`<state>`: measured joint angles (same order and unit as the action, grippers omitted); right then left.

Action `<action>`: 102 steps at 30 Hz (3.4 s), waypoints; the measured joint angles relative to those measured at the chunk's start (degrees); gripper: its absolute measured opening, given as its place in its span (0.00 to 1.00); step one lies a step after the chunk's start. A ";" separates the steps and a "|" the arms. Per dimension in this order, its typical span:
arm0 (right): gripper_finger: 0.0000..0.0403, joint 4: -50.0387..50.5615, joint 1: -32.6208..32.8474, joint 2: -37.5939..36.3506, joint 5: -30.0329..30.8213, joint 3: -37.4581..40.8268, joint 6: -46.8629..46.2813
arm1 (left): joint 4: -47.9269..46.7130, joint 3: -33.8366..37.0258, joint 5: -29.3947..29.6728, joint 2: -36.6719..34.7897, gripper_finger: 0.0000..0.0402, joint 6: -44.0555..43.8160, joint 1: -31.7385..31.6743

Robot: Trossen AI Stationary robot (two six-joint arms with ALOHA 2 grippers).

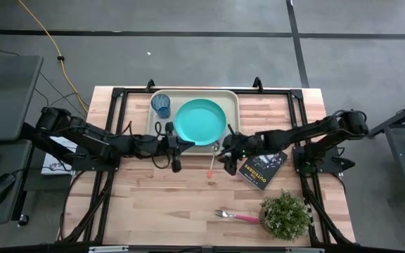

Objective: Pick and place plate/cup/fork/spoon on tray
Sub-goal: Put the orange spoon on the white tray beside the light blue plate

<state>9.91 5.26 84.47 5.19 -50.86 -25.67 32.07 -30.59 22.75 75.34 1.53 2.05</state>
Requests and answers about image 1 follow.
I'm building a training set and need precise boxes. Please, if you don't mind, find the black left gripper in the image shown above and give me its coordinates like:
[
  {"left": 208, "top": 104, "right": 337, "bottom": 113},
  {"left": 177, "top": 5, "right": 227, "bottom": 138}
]
[{"left": 157, "top": 121, "right": 197, "bottom": 174}]

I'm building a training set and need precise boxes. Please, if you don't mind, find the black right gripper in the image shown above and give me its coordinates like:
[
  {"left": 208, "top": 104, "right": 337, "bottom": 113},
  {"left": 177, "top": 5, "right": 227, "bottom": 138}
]
[{"left": 216, "top": 122, "right": 260, "bottom": 177}]

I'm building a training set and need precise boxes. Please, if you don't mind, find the spoon with orange handle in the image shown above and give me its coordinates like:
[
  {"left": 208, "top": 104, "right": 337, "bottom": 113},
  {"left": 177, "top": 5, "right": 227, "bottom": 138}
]
[{"left": 207, "top": 141, "right": 221, "bottom": 179}]

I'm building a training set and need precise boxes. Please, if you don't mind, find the teal plate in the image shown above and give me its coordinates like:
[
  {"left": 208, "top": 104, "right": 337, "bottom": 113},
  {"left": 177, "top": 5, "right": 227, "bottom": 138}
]
[{"left": 174, "top": 98, "right": 228, "bottom": 147}]

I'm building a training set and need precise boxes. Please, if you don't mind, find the blue translucent cup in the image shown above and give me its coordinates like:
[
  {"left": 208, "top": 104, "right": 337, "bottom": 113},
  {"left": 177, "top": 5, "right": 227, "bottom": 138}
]
[{"left": 150, "top": 93, "right": 172, "bottom": 120}]

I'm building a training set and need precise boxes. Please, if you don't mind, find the fork with pink handle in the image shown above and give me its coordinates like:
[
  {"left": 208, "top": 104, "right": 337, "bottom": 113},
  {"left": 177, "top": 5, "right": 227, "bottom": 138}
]
[{"left": 212, "top": 209, "right": 261, "bottom": 225}]

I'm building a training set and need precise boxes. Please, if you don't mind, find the beige plastic tray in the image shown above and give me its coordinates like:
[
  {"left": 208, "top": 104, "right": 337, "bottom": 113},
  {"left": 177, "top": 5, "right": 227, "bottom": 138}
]
[{"left": 146, "top": 89, "right": 242, "bottom": 157}]

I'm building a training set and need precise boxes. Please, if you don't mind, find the black paperback book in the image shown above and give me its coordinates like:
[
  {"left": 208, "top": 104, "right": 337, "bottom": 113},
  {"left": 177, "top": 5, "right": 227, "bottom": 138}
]
[{"left": 237, "top": 150, "right": 289, "bottom": 192}]

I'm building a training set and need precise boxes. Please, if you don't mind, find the potted plant in striped pot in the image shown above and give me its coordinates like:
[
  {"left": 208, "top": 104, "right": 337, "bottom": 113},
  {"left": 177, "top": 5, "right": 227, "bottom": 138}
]
[{"left": 258, "top": 189, "right": 313, "bottom": 243}]

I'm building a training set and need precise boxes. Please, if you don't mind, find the white printed paper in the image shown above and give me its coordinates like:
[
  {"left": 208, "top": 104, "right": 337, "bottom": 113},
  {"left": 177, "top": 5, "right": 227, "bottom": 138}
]
[{"left": 40, "top": 135, "right": 79, "bottom": 176}]

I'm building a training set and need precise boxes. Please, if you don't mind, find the black metal stand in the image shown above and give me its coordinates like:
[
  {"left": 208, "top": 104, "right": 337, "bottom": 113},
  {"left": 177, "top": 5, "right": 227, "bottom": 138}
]
[{"left": 368, "top": 96, "right": 405, "bottom": 204}]

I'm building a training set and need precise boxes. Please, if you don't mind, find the grey desk panel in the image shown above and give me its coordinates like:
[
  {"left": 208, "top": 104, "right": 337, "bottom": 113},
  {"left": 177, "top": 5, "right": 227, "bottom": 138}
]
[{"left": 0, "top": 54, "right": 45, "bottom": 142}]

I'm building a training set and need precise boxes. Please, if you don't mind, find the dark grey desk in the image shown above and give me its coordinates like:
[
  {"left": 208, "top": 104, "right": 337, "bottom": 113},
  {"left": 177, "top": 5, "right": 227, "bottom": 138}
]
[{"left": 0, "top": 139, "right": 34, "bottom": 226}]

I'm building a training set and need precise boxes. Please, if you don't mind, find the black computer mouse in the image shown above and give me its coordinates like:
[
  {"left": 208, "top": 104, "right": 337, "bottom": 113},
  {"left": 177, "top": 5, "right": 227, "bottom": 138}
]
[{"left": 0, "top": 172, "right": 17, "bottom": 207}]

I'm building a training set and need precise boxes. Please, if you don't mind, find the black aluminium table frame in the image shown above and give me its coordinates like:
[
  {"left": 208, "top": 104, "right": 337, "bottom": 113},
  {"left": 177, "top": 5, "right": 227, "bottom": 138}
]
[{"left": 57, "top": 86, "right": 357, "bottom": 249}]

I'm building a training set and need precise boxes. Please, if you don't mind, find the yellow floor cable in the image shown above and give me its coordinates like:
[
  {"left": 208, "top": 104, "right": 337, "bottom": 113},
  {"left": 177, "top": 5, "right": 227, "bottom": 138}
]
[{"left": 16, "top": 0, "right": 90, "bottom": 115}]

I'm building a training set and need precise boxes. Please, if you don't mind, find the black floor cable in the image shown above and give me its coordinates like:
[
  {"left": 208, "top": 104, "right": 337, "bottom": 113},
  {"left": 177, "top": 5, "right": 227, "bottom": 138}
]
[{"left": 0, "top": 44, "right": 88, "bottom": 119}]

